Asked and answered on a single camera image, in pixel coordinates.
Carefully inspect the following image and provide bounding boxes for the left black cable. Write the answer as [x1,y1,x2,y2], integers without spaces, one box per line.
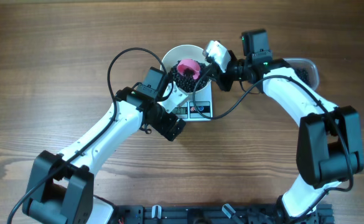
[6,47,170,224]

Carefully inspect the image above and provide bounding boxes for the white digital kitchen scale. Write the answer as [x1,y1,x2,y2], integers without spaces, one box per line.
[172,81,213,122]

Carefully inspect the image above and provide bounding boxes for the clear plastic container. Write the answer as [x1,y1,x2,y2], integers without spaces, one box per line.
[284,58,319,90]

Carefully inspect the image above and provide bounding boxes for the black cable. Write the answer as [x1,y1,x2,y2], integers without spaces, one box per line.
[192,63,355,223]
[6,47,170,224]

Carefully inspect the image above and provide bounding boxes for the white bowl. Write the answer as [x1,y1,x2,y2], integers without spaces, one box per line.
[162,45,209,77]

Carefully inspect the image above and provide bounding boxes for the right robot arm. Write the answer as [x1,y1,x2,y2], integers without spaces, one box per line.
[203,29,364,223]

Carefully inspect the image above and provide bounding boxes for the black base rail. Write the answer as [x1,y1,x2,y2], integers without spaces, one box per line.
[106,203,335,224]

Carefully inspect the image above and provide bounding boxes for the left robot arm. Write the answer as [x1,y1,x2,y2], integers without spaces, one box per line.
[21,84,188,223]

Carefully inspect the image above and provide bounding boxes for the black beans in bowl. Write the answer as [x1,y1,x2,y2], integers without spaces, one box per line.
[169,60,209,93]

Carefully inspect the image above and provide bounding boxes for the right black cable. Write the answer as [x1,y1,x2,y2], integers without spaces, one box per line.
[192,63,355,223]

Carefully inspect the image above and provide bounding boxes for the pink scoop blue handle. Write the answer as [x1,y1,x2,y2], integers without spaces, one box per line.
[177,59,201,80]

